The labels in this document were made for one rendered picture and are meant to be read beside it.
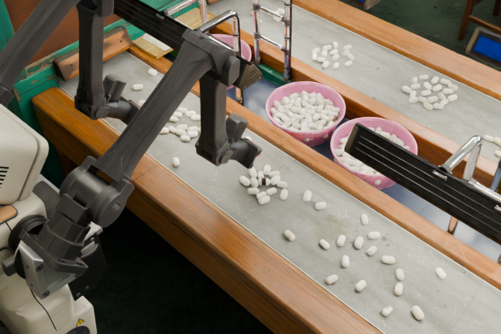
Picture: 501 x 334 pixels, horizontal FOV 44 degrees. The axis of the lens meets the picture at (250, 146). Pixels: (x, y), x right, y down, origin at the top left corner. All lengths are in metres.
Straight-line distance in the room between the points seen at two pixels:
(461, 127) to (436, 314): 0.72
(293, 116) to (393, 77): 0.42
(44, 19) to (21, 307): 0.65
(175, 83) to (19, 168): 0.33
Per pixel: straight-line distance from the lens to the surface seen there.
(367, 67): 2.33
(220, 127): 1.52
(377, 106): 2.12
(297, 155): 1.93
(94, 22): 1.64
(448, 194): 1.44
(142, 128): 1.20
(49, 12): 1.52
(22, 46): 1.51
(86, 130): 2.10
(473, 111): 2.21
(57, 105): 2.24
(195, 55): 1.23
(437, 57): 2.39
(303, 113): 2.11
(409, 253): 1.75
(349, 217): 1.80
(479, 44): 1.92
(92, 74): 1.74
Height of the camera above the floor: 2.11
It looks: 44 degrees down
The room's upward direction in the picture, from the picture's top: 2 degrees counter-clockwise
